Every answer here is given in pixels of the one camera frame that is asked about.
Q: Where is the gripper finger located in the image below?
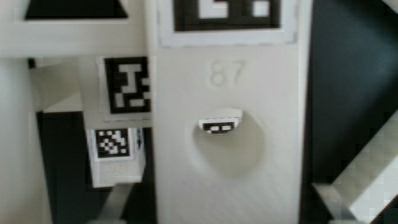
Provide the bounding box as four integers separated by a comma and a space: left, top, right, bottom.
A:
86, 183, 134, 224

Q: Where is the white chair leg with tag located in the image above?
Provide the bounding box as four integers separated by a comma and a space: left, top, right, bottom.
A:
198, 108, 244, 135

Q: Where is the white chair back part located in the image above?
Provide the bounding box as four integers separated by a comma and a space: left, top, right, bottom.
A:
0, 0, 313, 224

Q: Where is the white chair seat part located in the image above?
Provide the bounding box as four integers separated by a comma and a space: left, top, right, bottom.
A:
31, 56, 152, 128

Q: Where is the white U-shaped fence frame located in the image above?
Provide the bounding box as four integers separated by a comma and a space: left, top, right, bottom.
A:
313, 111, 398, 224

